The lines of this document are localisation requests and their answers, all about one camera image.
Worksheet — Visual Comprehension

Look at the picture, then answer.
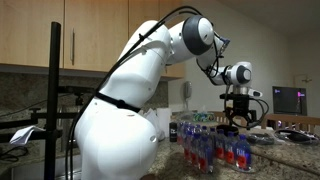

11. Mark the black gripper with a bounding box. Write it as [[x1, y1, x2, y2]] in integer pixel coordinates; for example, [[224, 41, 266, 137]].
[[229, 98, 258, 129]]

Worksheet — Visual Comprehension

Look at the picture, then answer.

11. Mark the black glasses case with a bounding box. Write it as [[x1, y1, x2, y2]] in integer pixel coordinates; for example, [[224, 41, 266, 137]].
[[215, 124, 240, 136]]

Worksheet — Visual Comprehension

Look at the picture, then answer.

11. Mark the wooden slatted chair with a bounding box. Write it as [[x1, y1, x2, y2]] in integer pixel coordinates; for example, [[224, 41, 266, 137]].
[[213, 110, 234, 127], [261, 113, 320, 135]]

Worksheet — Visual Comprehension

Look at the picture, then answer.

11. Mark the colourful tissue box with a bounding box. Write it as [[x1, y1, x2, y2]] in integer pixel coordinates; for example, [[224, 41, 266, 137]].
[[193, 112, 216, 123]]

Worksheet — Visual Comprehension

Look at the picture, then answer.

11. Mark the flat screen television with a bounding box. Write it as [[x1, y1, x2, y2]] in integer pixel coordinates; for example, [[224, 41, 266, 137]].
[[272, 85, 308, 117]]

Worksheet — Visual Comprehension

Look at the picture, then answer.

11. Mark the black drink can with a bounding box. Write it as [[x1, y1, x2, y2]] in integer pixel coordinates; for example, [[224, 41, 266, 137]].
[[168, 121, 178, 143]]

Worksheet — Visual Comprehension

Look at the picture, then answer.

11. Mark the white paper towel roll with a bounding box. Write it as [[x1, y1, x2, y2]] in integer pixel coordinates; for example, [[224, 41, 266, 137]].
[[156, 107, 173, 139]]

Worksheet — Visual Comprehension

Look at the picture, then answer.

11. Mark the crumpled white plastic bag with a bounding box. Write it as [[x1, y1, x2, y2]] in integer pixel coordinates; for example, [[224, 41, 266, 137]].
[[139, 108, 166, 142]]

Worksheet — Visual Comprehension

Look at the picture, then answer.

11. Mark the folded white paper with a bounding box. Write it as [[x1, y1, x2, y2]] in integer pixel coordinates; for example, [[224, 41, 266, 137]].
[[9, 124, 46, 146]]

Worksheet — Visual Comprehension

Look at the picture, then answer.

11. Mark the black cord bundle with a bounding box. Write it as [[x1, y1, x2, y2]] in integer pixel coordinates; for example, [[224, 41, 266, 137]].
[[248, 133, 275, 146]]

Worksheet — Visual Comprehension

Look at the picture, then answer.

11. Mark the grey wall phone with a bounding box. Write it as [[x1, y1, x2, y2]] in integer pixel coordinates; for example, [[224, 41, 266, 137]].
[[184, 80, 193, 112]]

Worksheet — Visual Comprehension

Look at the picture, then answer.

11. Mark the black velcro strap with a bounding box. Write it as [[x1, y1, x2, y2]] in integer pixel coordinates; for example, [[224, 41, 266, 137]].
[[94, 91, 142, 114]]

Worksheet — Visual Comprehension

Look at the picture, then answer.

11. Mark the black camera on stand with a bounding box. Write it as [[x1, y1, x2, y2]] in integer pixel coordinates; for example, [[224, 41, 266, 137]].
[[58, 85, 96, 95]]

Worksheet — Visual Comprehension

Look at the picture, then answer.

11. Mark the metal cabinet handle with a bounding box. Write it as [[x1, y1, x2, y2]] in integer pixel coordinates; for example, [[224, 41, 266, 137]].
[[69, 28, 76, 66]]

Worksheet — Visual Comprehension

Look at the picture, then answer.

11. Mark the black camera stand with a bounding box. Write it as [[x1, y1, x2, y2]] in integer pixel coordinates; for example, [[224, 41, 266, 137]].
[[0, 21, 98, 180]]

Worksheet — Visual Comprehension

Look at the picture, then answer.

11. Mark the thin black counter cable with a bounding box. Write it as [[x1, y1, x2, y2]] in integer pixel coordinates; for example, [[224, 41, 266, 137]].
[[0, 145, 30, 163]]

